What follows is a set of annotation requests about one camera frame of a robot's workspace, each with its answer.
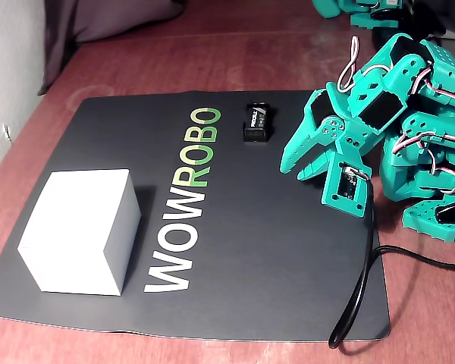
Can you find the white open cardboard box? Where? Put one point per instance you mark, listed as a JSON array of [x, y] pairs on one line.
[[72, 227]]

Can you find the grey curtain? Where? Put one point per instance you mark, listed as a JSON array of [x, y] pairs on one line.
[[98, 19]]

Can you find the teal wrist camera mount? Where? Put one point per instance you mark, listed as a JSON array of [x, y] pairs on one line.
[[331, 189]]

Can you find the small white wall clip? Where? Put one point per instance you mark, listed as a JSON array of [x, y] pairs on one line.
[[6, 132]]

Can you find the small black battery pack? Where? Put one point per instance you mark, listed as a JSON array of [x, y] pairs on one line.
[[258, 122]]

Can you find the black mat with WOWROBO print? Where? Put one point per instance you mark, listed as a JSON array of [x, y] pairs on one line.
[[250, 227]]

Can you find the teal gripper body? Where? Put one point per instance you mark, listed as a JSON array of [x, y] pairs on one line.
[[314, 133]]

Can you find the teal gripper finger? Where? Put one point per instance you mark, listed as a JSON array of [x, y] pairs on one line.
[[318, 165], [307, 146]]

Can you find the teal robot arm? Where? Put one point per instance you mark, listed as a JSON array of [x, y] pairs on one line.
[[443, 68]]

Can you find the teal background robot arm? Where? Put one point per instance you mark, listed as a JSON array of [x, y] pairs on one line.
[[330, 7]]

